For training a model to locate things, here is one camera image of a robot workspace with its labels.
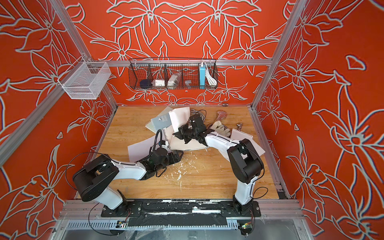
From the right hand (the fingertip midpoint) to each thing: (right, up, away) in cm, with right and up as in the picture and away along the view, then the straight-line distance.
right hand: (168, 133), depth 82 cm
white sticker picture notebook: (-21, -13, +13) cm, 28 cm away
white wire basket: (-54, +32, +9) cm, 63 cm away
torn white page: (+45, -3, +17) cm, 49 cm away
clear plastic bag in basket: (+2, +31, +9) cm, 32 cm away
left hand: (+6, -13, +6) cm, 16 cm away
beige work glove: (+35, 0, +22) cm, 41 cm away
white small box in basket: (-6, +30, +5) cm, 31 cm away
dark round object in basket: (-18, +32, +15) cm, 39 cm away
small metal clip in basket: (+11, +33, +16) cm, 38 cm away
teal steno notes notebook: (-9, +6, +28) cm, 30 cm away
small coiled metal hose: (+22, +13, +32) cm, 41 cm away
